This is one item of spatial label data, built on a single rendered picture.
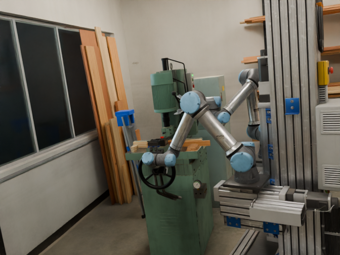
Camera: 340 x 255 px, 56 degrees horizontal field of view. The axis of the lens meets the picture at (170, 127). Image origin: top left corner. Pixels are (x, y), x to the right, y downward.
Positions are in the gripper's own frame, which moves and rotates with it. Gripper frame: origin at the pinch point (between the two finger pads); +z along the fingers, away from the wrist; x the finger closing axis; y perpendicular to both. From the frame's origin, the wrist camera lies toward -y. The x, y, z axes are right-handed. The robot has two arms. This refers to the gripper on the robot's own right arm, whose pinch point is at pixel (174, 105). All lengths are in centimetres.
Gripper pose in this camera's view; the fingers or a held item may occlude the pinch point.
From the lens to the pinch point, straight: 239.5
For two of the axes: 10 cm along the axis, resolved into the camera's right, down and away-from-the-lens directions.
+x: -0.9, 9.3, -3.7
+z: -9.5, 0.4, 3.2
